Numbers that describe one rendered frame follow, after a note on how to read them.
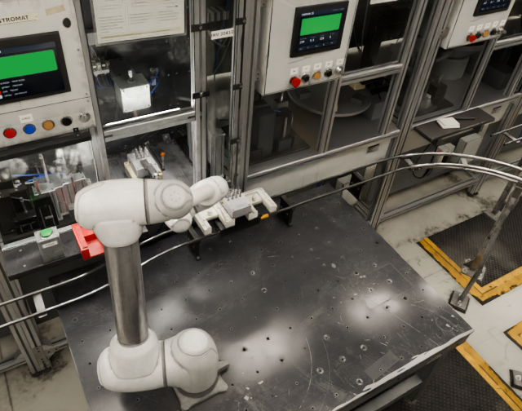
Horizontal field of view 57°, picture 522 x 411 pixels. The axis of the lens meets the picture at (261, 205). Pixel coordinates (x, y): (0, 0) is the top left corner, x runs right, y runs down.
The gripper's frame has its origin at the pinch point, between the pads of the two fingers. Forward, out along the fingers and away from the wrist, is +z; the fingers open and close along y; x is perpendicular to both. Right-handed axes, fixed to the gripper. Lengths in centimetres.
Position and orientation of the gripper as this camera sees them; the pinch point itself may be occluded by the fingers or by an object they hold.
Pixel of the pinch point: (146, 169)
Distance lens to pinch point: 220.8
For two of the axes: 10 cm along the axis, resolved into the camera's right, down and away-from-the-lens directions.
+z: -5.0, -5.9, 6.4
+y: 0.6, -7.6, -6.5
